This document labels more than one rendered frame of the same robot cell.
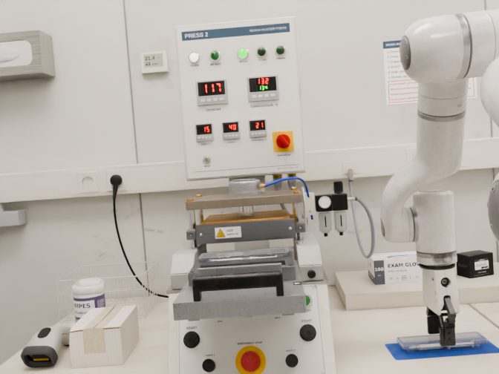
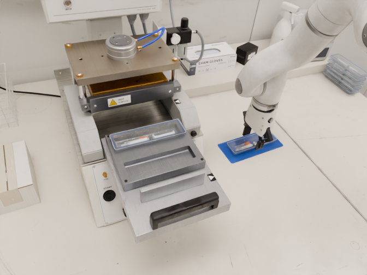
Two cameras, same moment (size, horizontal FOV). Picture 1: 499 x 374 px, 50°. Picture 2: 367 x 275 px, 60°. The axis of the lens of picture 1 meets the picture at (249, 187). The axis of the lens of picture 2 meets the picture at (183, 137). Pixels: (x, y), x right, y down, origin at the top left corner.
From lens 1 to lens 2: 0.71 m
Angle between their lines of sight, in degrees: 49
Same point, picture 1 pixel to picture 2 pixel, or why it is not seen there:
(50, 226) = not seen: outside the picture
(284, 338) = not seen: hidden behind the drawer
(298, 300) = (226, 207)
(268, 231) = (152, 95)
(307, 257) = (189, 120)
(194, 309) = (153, 233)
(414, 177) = (282, 67)
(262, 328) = not seen: hidden behind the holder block
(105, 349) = (22, 199)
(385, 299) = (199, 91)
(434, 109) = (328, 30)
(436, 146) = (311, 52)
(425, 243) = (265, 98)
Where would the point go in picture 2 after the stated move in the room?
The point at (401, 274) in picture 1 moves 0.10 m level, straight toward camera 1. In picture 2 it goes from (206, 67) to (212, 81)
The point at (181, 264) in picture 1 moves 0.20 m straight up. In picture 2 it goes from (89, 142) to (76, 73)
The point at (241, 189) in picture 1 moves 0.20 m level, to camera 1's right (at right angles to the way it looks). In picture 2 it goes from (123, 54) to (191, 43)
